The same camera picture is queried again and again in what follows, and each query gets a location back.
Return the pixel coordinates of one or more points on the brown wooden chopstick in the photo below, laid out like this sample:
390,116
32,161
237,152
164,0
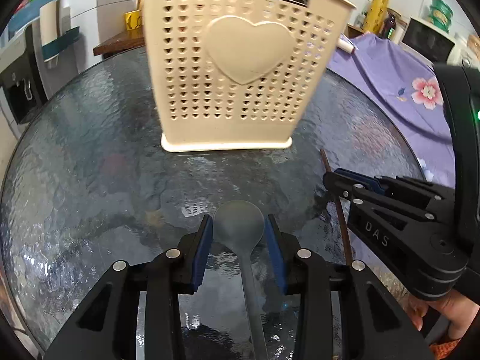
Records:
347,249

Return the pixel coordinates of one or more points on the yellow roll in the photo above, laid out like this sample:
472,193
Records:
375,16

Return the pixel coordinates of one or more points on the dark glass bottle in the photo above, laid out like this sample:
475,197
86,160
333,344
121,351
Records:
389,27

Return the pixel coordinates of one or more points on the cream plastic utensil holder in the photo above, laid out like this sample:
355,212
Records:
237,74

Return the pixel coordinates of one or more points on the paper cup dispenser stack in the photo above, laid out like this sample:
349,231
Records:
50,32

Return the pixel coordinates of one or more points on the person's right hand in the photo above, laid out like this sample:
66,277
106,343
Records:
458,309

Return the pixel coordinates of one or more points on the grey water dispenser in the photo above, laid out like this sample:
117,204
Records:
28,82

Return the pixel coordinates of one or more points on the green stacked containers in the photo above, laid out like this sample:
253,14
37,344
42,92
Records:
440,15

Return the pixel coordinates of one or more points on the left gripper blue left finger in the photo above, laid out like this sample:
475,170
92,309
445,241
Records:
202,244

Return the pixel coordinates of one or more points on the grey plastic spoon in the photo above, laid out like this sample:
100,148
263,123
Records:
239,225

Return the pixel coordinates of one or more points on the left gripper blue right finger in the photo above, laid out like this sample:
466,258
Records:
276,251

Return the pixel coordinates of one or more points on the purple floral cloth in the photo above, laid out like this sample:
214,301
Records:
407,90

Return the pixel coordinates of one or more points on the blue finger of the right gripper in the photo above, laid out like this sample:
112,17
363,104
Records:
373,183
339,185

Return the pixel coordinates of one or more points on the round glass table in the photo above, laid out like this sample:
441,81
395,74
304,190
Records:
89,184

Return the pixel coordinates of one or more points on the yellow mug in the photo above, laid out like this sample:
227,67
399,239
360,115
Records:
133,20

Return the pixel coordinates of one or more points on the white microwave oven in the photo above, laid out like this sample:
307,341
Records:
429,43

